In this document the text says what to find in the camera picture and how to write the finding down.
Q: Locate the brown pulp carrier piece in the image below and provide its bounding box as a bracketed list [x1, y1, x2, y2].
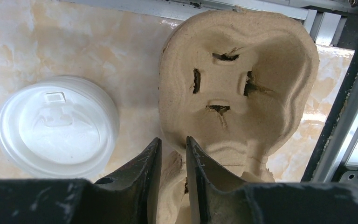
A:
[157, 11, 319, 224]

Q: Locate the stack of plastic lids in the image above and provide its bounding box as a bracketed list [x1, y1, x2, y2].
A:
[0, 76, 120, 178]

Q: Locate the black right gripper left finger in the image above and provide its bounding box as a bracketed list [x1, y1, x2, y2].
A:
[0, 138, 162, 224]

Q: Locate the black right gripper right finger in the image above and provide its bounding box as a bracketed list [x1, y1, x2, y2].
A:
[186, 137, 358, 224]

